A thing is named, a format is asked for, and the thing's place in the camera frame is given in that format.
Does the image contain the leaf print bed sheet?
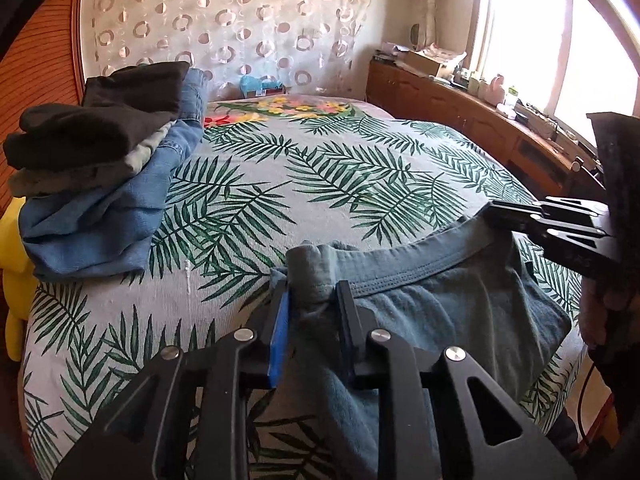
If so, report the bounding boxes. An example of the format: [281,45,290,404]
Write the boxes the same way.
[20,100,587,480]

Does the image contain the grey-blue t-shirt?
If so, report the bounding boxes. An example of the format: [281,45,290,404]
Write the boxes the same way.
[270,215,574,480]

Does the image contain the pink container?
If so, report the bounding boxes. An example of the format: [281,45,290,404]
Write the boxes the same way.
[487,73,507,104]

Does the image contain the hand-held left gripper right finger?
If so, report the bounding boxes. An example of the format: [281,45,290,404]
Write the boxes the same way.
[335,280,577,480]

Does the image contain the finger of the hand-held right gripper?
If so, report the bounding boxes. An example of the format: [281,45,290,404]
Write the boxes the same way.
[480,198,612,227]
[504,222,614,262]

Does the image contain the stack of papers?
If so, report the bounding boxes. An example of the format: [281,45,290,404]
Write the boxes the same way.
[372,41,409,62]

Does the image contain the beige window curtain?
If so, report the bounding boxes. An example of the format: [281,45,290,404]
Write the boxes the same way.
[409,0,442,52]

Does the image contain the wooden louvered wardrobe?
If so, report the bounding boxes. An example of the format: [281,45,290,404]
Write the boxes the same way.
[0,0,87,213]

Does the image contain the teal plastic bag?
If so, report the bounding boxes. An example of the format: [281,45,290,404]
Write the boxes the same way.
[239,74,289,99]

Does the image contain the person's right hand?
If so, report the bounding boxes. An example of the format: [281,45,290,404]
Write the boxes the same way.
[580,279,621,352]

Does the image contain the yellow plush toy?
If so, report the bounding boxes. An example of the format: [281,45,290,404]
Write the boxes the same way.
[0,197,42,362]

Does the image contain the circle pattern wall cloth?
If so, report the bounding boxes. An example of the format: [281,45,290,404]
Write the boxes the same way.
[79,0,422,104]

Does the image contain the black folded pants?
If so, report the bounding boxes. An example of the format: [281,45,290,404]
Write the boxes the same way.
[2,103,175,171]
[82,62,192,112]

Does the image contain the grey folded pants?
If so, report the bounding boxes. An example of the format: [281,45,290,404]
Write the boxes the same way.
[7,125,177,199]

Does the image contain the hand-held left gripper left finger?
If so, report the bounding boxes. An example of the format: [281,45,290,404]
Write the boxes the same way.
[52,280,291,480]

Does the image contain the wooden cabinet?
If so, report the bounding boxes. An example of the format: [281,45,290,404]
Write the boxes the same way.
[366,56,607,197]

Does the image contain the window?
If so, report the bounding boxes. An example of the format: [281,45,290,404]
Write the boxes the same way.
[470,0,640,147]

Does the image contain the grey box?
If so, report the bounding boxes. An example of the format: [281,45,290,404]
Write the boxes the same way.
[514,101,559,142]

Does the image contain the blue folded jeans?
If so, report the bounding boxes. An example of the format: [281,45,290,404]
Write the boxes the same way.
[19,67,210,282]

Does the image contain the black cable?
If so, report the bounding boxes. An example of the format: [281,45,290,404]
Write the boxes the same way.
[574,355,602,442]

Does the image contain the cardboard box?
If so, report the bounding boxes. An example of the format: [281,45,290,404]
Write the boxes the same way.
[401,47,467,79]

